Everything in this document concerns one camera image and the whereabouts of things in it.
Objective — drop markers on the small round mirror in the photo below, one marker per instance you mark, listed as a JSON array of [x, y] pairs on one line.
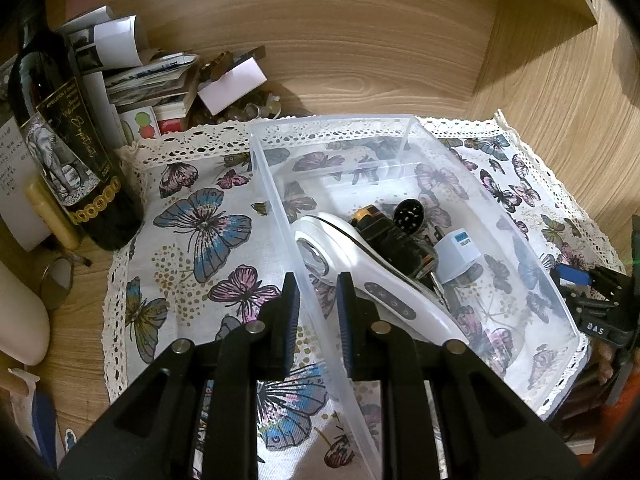
[[56, 285]]

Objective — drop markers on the orange cloth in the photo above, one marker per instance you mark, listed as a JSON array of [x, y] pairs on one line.
[[610, 430]]

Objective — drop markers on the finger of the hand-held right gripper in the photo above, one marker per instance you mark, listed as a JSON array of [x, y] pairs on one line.
[[590, 300], [572, 275]]

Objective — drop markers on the white plug adapter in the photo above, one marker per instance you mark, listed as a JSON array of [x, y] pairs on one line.
[[460, 255]]

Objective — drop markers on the person's right hand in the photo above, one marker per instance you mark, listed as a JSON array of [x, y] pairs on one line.
[[605, 365]]

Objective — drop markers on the white handwritten note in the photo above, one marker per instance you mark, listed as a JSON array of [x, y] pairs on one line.
[[12, 180]]

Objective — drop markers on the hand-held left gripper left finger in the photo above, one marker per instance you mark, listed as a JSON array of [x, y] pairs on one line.
[[292, 320]]

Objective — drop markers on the black orange tool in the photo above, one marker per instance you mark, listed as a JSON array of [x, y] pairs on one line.
[[395, 245]]

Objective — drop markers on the pile of small trinkets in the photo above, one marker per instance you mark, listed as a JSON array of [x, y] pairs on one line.
[[250, 107]]

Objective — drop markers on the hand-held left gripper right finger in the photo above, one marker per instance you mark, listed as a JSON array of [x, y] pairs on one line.
[[344, 320]]

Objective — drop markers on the white pink small box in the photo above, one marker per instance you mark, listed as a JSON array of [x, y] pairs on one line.
[[232, 85]]

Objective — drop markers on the white rounded object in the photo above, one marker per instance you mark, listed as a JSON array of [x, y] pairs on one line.
[[22, 315]]

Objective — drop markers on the beige tube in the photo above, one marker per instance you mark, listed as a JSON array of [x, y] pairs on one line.
[[50, 212]]

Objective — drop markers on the small red box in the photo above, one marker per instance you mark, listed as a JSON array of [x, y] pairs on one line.
[[171, 126]]

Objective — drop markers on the rolled white paper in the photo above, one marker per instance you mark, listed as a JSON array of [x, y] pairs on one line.
[[117, 37]]

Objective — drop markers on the butterfly print lace cloth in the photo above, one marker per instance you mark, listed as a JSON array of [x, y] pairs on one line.
[[220, 185]]

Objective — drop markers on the fruit sticker card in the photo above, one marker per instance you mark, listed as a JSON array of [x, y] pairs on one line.
[[140, 124]]

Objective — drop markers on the dark wine bottle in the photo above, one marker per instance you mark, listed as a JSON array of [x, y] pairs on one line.
[[95, 215]]

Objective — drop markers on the clear plastic storage bin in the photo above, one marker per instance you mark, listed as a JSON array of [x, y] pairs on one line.
[[525, 270]]

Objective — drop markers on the white handheld massager device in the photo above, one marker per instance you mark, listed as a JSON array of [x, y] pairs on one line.
[[350, 255]]

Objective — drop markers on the small cutout sticker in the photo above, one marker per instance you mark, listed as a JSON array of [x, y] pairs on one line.
[[70, 441]]

